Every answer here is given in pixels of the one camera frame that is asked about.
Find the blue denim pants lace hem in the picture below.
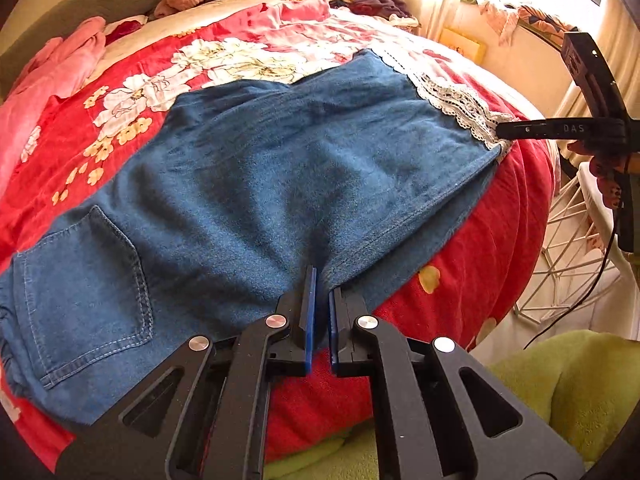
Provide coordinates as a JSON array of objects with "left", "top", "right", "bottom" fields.
[{"left": 1, "top": 50, "right": 501, "bottom": 425}]

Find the right hand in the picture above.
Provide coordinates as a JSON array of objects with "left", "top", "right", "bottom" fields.
[{"left": 567, "top": 141, "right": 640, "bottom": 210}]

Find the yellow box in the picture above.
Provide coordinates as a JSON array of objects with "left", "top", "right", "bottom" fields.
[{"left": 439, "top": 27, "right": 487, "bottom": 65}]

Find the green fleece sleeve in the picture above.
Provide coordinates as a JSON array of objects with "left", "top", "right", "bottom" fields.
[{"left": 265, "top": 330, "right": 639, "bottom": 479}]

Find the dark purple garment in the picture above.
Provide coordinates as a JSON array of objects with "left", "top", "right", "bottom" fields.
[{"left": 348, "top": 0, "right": 412, "bottom": 20}]

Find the red floral bedspread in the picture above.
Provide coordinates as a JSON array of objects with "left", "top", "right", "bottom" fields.
[{"left": 1, "top": 13, "right": 554, "bottom": 465}]

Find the pink quilt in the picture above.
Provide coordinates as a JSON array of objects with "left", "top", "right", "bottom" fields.
[{"left": 1, "top": 16, "right": 105, "bottom": 188}]

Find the white wire basket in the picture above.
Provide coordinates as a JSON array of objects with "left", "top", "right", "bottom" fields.
[{"left": 514, "top": 162, "right": 622, "bottom": 325}]

